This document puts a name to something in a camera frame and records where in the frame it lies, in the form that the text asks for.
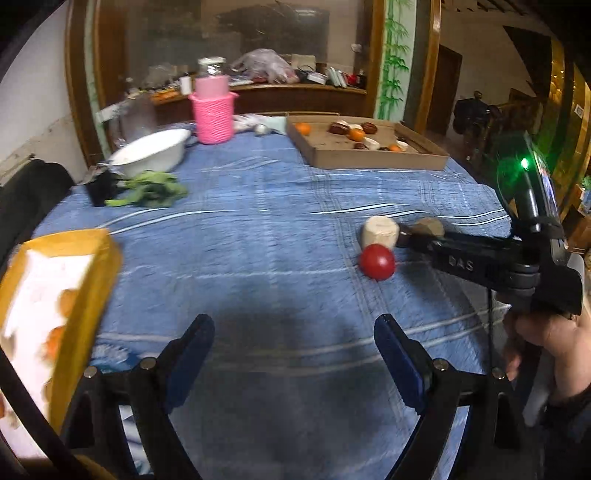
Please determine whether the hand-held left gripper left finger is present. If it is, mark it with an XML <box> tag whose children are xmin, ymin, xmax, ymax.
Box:
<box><xmin>60</xmin><ymin>314</ymin><xmax>216</xmax><ymax>480</ymax></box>

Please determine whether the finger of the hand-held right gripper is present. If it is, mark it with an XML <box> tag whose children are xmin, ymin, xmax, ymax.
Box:
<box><xmin>397</xmin><ymin>232</ymin><xmax>452</xmax><ymax>254</ymax></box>

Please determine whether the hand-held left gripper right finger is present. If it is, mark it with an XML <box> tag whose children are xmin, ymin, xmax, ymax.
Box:
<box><xmin>374</xmin><ymin>314</ymin><xmax>527</xmax><ymax>480</ymax></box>

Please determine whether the cream steamed bun chunk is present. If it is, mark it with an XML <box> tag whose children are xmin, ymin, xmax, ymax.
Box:
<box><xmin>413</xmin><ymin>218</ymin><xmax>445</xmax><ymax>237</ymax></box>
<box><xmin>361</xmin><ymin>216</ymin><xmax>399</xmax><ymax>250</ymax></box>

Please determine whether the red apple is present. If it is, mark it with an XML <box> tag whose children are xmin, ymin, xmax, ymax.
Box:
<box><xmin>359</xmin><ymin>244</ymin><xmax>396</xmax><ymax>280</ymax></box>

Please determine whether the yellow paper box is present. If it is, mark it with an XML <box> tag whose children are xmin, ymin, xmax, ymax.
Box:
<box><xmin>0</xmin><ymin>228</ymin><xmax>123</xmax><ymax>462</ymax></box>

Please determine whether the person's right hand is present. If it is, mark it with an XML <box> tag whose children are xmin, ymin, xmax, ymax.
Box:
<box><xmin>502</xmin><ymin>304</ymin><xmax>591</xmax><ymax>406</ymax></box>

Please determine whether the cardboard tray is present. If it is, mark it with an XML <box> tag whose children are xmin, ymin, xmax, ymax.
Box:
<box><xmin>285</xmin><ymin>115</ymin><xmax>451</xmax><ymax>171</ymax></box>

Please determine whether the blue plaid tablecloth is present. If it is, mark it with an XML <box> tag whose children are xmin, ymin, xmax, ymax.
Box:
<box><xmin>32</xmin><ymin>121</ymin><xmax>522</xmax><ymax>480</ymax></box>

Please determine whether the black jacket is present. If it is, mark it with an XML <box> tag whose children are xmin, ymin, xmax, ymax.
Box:
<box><xmin>452</xmin><ymin>90</ymin><xmax>502</xmax><ymax>139</ymax></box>

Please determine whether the brown wooden door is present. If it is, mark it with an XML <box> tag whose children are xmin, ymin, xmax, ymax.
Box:
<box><xmin>427</xmin><ymin>44</ymin><xmax>462</xmax><ymax>134</ymax></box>

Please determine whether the green leafy vegetable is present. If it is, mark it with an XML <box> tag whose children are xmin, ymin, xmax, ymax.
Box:
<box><xmin>105</xmin><ymin>171</ymin><xmax>189</xmax><ymax>208</ymax></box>

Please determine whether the golden pillar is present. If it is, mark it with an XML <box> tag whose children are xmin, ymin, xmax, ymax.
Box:
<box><xmin>547</xmin><ymin>37</ymin><xmax>591</xmax><ymax>217</ymax></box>

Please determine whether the bamboo painted panel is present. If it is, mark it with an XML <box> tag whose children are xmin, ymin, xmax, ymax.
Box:
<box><xmin>376</xmin><ymin>0</ymin><xmax>414</xmax><ymax>121</ymax></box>

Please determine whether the small black box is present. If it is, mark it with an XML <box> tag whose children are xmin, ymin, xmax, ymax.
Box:
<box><xmin>88</xmin><ymin>170</ymin><xmax>122</xmax><ymax>208</ymax></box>

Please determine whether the wooden sideboard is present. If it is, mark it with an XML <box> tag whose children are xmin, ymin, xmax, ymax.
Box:
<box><xmin>152</xmin><ymin>83</ymin><xmax>368</xmax><ymax>117</ymax></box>

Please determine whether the white cloth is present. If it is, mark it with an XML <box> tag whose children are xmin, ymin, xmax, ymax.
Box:
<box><xmin>232</xmin><ymin>114</ymin><xmax>289</xmax><ymax>137</ymax></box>

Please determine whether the white enamel basin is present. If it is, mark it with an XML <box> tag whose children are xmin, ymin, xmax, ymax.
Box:
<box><xmin>107</xmin><ymin>128</ymin><xmax>192</xmax><ymax>178</ymax></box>

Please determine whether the black chair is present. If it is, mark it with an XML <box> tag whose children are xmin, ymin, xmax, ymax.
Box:
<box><xmin>0</xmin><ymin>159</ymin><xmax>75</xmax><ymax>268</ymax></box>

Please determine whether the translucent plastic bag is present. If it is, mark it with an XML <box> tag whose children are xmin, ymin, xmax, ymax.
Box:
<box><xmin>231</xmin><ymin>48</ymin><xmax>296</xmax><ymax>84</ymax></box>

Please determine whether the pink woven basket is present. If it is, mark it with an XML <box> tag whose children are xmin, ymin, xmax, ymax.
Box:
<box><xmin>188</xmin><ymin>90</ymin><xmax>240</xmax><ymax>146</ymax></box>

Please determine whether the clear plastic pitcher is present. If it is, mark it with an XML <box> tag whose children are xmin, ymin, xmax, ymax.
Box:
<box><xmin>111</xmin><ymin>95</ymin><xmax>158</xmax><ymax>148</ymax></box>

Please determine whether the pink bottle with clear lid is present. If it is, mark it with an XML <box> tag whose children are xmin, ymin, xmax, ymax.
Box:
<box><xmin>196</xmin><ymin>56</ymin><xmax>230</xmax><ymax>97</ymax></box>

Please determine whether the wooden framed glass partition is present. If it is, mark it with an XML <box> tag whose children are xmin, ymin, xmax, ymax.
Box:
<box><xmin>65</xmin><ymin>0</ymin><xmax>441</xmax><ymax>162</ymax></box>

